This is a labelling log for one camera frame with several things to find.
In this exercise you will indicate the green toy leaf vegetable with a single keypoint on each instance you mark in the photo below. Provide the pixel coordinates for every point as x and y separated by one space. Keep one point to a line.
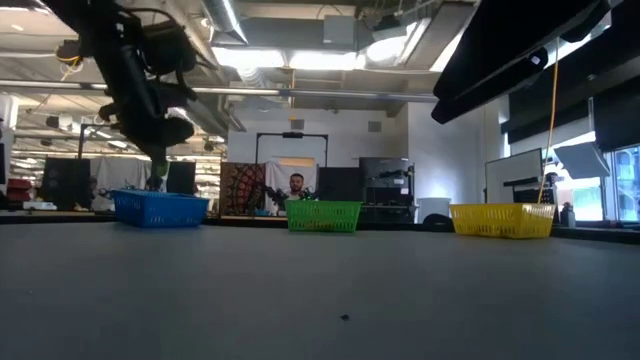
161 168

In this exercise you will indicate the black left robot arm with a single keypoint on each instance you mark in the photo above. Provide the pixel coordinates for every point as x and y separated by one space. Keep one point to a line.
120 60

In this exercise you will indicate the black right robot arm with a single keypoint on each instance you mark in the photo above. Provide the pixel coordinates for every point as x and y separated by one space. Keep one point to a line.
500 45

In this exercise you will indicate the black background robot arm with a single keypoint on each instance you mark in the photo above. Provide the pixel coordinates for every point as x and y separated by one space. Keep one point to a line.
275 195

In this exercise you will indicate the black monitor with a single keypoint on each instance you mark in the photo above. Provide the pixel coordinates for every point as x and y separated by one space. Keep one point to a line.
340 184
181 177
65 182

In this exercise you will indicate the white hanging sheet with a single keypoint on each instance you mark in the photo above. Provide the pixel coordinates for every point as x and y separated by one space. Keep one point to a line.
277 175
117 172

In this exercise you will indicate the blue plastic basket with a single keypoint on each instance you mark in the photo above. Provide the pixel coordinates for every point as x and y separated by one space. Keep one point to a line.
160 210

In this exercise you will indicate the person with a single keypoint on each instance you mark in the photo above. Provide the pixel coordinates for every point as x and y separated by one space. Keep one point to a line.
296 185

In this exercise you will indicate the red storage boxes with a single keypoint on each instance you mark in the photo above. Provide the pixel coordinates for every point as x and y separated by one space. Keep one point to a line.
20 190

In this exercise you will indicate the ceiling light panel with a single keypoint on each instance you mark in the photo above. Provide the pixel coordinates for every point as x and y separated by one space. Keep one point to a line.
285 59

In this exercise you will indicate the green plastic basket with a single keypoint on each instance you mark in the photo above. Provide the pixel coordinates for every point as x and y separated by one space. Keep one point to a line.
322 217

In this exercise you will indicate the grey ceiling pipe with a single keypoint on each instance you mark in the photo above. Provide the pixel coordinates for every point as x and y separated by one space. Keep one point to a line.
325 93

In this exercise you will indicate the dark grey table mat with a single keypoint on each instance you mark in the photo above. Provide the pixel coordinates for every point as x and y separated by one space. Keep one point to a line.
300 290

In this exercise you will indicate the grey ceiling box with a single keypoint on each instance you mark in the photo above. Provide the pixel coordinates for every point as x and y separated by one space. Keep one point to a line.
339 29

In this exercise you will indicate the black equipment rack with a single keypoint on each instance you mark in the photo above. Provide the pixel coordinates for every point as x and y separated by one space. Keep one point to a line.
387 180

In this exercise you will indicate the white trash bin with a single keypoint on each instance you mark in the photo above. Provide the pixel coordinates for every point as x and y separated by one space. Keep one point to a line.
434 207

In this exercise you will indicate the black table clamp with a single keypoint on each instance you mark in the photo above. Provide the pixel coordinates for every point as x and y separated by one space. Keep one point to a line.
437 222

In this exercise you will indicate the yellow plastic basket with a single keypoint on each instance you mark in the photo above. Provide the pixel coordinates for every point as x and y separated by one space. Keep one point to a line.
502 220

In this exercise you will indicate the whiteboard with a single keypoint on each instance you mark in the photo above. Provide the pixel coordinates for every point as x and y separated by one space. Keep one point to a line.
512 175

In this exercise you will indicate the dark bottle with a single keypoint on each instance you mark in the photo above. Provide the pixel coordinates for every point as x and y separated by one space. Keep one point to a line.
568 216

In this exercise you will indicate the black window blind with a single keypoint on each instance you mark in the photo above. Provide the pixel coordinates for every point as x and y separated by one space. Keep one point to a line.
615 90

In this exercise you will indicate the black camera frame stand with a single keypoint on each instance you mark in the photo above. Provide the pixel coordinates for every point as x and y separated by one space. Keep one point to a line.
81 140
292 134

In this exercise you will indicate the patterned wall tapestry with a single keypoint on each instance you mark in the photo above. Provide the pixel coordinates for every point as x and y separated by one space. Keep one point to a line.
242 187

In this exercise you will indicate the silver ceiling duct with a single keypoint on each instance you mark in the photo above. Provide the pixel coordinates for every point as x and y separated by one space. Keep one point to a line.
225 20

